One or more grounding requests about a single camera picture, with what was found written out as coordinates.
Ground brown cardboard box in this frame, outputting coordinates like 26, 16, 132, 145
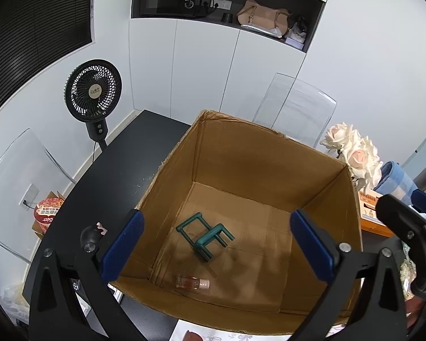
117, 111, 362, 335

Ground blue checkered towel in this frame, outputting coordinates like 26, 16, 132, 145
374, 161, 418, 205

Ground wall power socket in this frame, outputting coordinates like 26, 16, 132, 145
19, 183, 39, 210

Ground cream artificial roses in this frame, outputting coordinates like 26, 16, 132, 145
320, 123, 383, 191

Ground orange long carton box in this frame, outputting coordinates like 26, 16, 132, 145
358, 189, 394, 238

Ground black standing fan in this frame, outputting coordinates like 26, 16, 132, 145
64, 59, 122, 150

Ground clear acrylic chair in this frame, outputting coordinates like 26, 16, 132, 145
252, 73, 337, 148
0, 128, 76, 264

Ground clear pink perfume bottle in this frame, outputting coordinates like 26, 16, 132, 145
175, 276, 211, 290

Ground green toy chair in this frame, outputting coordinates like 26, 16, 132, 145
176, 212, 235, 262

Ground beige handbag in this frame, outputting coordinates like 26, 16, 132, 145
237, 0, 291, 38

